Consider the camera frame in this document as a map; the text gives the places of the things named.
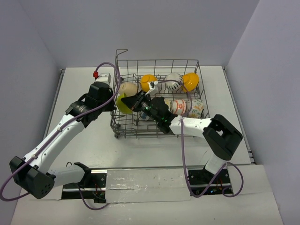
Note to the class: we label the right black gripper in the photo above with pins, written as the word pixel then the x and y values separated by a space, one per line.
pixel 134 102

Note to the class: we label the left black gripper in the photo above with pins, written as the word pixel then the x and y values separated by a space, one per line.
pixel 109 103

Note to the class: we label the lime green plastic bowl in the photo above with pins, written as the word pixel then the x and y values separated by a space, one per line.
pixel 121 106

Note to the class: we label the tan ceramic bowl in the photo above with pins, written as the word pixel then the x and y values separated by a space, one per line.
pixel 128 88

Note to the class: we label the blue floral ceramic bowl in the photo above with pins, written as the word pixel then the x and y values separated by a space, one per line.
pixel 144 116

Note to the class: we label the small orange plastic bowl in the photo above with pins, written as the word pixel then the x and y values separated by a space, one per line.
pixel 145 79

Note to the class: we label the white striped ceramic bowl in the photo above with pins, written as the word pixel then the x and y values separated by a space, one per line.
pixel 173 81

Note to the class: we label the red patterned white bowl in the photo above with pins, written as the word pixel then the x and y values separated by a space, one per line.
pixel 178 107

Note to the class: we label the large orange plastic bowl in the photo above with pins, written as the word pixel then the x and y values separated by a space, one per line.
pixel 190 81

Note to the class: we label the white green leaf bowl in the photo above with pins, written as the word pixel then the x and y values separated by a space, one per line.
pixel 195 108

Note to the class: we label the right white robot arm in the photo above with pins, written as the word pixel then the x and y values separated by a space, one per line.
pixel 222 137

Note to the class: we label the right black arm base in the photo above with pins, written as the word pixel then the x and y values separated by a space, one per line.
pixel 199 179

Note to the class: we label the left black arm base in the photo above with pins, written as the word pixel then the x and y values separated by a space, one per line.
pixel 93 190

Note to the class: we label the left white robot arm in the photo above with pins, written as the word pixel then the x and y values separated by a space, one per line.
pixel 32 172

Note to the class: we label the clear plastic tape sheet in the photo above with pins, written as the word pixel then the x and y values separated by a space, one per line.
pixel 146 185

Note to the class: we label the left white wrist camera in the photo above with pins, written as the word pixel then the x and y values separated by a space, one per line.
pixel 104 78

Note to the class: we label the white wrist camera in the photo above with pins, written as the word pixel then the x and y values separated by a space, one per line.
pixel 104 78
pixel 154 88

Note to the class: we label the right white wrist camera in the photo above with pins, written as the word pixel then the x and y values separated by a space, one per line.
pixel 154 88

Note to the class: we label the grey wire dish rack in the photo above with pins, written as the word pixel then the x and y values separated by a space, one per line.
pixel 132 71

